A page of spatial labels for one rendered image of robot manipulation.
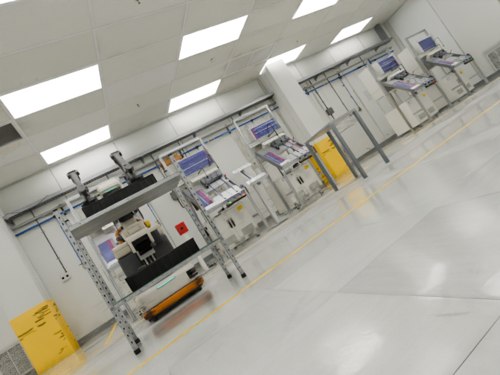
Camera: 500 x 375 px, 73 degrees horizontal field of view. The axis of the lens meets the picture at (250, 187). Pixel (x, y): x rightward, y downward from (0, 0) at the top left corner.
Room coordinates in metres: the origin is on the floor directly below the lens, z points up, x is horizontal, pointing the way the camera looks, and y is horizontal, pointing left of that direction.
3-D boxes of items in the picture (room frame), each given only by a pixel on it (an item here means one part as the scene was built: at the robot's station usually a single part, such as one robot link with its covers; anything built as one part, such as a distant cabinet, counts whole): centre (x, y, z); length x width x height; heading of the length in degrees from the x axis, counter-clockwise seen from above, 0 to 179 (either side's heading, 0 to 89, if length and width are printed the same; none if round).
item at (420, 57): (8.08, -5.25, 0.95); 1.36 x 0.82 x 1.90; 24
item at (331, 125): (4.45, -1.31, 0.40); 0.70 x 0.45 x 0.80; 22
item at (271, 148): (5.92, -0.75, 0.65); 1.01 x 0.73 x 1.29; 24
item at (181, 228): (4.78, 1.14, 0.39); 0.24 x 0.24 x 0.78; 24
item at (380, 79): (7.51, -3.91, 0.95); 1.36 x 0.82 x 1.90; 24
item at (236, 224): (5.50, 0.66, 0.31); 0.70 x 0.65 x 0.62; 114
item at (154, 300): (3.47, 1.27, 0.16); 0.67 x 0.64 x 0.25; 24
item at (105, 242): (4.75, 1.91, 0.66); 1.01 x 0.73 x 1.31; 24
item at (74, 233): (2.59, 0.88, 0.55); 0.91 x 0.46 x 1.10; 114
